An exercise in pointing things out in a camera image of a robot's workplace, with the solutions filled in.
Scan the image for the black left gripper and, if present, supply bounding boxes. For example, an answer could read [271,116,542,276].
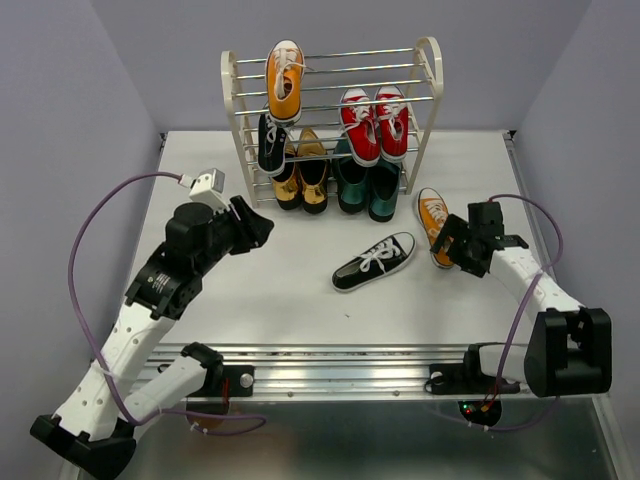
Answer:
[196,195,275,273]

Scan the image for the orange sneaker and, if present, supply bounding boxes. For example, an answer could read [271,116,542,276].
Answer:
[265,39,306,127]
[416,187,449,247]

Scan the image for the black sneaker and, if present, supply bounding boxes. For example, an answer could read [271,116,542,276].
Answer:
[331,232,416,293]
[257,113,287,177]

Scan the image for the red sneaker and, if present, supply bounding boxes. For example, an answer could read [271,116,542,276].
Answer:
[374,85,409,163]
[339,87,381,168]

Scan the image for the orange sneaker front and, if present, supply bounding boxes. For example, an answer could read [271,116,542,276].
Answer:
[265,39,306,127]

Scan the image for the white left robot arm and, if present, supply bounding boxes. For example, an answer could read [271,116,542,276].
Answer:
[30,196,274,479]

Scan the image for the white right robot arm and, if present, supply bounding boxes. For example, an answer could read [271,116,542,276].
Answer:
[431,202,612,398]

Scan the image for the cream metal shoe shelf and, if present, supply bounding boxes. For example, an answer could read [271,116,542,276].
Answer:
[220,37,444,207]

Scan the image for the gold loafer left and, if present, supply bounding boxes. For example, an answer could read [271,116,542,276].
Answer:
[271,162,302,211]

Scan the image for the gold loafer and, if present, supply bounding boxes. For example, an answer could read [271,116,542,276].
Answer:
[297,128,329,215]
[271,162,302,211]

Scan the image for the gold loafer right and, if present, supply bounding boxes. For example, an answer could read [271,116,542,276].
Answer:
[297,128,329,215]

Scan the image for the green loafer right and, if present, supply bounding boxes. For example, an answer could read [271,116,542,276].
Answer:
[368,159,401,223]

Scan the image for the green loafer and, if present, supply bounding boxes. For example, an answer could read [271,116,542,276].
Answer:
[332,137,368,214]
[368,159,401,223]

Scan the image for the green loafer left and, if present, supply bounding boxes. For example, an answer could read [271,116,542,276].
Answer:
[332,137,368,214]

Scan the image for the aluminium mounting rail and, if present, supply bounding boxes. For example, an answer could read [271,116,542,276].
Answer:
[79,342,551,405]

